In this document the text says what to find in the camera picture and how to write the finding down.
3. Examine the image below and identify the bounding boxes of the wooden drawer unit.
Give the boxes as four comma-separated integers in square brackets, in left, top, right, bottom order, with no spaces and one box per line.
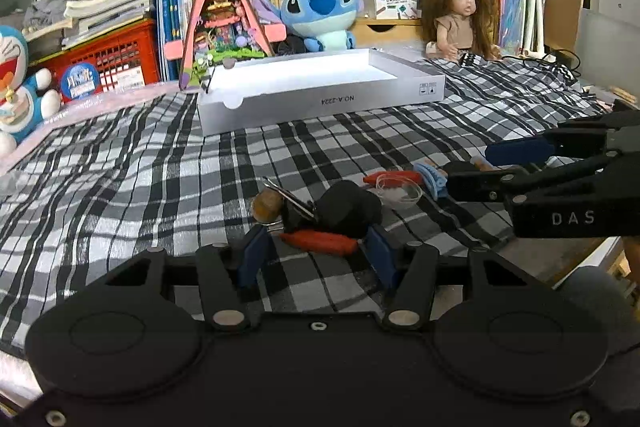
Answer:
[352,18,426,48]

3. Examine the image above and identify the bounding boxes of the black cable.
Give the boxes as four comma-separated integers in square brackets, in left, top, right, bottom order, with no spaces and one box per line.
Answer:
[500,49,583,80]

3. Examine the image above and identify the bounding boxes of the red plastic crate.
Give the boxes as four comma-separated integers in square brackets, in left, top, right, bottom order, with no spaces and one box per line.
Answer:
[30,19,161,105]

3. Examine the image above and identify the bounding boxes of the blue robot cat plush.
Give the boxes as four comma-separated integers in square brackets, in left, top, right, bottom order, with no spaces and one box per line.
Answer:
[0,26,63,158]

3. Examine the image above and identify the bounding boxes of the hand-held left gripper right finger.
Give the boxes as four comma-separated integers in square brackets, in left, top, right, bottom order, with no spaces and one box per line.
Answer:
[364,223,556,331]

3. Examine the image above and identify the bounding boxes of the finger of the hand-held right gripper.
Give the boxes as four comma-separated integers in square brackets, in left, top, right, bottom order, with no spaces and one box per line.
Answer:
[446,154,609,204]
[484,119,609,168]

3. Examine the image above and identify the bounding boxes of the black round cap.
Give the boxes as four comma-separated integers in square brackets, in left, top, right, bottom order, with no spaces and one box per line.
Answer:
[314,180,383,239]
[444,160,483,178]

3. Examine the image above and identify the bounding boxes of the brown cardboard sheet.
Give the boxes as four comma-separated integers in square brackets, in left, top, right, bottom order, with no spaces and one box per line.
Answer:
[541,0,586,55]

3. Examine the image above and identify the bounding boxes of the long-haired baby doll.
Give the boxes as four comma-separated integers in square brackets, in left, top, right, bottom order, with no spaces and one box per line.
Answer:
[420,0,503,62]

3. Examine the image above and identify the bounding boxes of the grey flat panel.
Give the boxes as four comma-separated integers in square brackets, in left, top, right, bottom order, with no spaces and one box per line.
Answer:
[575,8,640,105]

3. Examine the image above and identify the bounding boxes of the red clip piece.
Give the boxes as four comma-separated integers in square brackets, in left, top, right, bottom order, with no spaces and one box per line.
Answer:
[276,229,360,256]

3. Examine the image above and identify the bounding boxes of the clear plastic cup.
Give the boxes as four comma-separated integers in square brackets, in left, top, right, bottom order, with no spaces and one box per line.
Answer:
[375,173,423,208]

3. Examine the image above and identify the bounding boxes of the thin colourful booklets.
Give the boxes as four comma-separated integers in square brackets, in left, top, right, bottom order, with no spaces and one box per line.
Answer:
[492,0,529,58]

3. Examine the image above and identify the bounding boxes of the white shallow cardboard box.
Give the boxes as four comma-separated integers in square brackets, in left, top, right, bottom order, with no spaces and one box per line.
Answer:
[196,48,447,138]

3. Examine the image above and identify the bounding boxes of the black white plaid blanket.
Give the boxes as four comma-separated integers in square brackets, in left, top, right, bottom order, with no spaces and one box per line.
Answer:
[0,54,608,358]

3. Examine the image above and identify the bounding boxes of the blue alien plush toy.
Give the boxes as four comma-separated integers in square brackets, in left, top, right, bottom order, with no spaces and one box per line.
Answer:
[252,0,363,54]

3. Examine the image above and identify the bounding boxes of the triangular miniature house model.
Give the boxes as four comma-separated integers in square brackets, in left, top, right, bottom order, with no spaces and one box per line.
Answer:
[164,0,286,94]

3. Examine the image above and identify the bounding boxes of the tall blue upright books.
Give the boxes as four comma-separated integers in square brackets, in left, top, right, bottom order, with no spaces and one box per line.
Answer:
[156,0,203,82]

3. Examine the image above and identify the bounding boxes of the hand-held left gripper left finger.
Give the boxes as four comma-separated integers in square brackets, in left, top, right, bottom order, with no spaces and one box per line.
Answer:
[102,224,277,333]

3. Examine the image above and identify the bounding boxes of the grey cloth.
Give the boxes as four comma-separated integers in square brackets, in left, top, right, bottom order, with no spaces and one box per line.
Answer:
[22,0,68,32]

